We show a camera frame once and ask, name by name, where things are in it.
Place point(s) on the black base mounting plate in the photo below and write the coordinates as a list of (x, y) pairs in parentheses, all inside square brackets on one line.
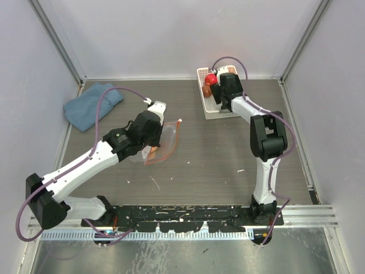
[(149, 218)]

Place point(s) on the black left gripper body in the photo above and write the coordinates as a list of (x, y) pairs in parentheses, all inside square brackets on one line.
[(153, 140)]

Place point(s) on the left aluminium corner post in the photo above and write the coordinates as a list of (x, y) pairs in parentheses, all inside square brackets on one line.
[(54, 30)]

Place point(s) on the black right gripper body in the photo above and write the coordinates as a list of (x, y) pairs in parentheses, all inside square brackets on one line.
[(215, 90)]

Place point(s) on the red toy apple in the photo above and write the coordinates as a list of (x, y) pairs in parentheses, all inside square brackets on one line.
[(210, 79)]

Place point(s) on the blue slotted cable duct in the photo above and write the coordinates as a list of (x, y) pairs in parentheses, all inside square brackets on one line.
[(78, 234)]

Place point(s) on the aluminium corner post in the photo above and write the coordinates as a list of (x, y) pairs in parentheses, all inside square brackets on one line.
[(305, 38), (54, 30)]

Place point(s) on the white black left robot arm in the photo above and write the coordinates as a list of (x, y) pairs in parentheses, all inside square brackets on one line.
[(49, 196)]

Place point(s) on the right aluminium corner post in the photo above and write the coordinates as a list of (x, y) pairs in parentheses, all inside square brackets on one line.
[(305, 38)]

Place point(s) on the clear zip bag orange zipper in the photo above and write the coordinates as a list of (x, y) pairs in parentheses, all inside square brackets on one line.
[(168, 143)]

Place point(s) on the pink toy peach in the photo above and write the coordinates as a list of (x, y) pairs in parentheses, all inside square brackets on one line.
[(153, 153)]

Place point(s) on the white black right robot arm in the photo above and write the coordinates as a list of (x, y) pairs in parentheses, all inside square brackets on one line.
[(268, 140)]

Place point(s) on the brown toy kiwi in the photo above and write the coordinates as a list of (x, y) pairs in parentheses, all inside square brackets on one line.
[(206, 91)]

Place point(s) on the blue folded cloth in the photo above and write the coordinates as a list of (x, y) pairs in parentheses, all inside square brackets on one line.
[(81, 111)]

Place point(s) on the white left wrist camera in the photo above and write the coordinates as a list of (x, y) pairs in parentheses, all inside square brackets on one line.
[(156, 107)]

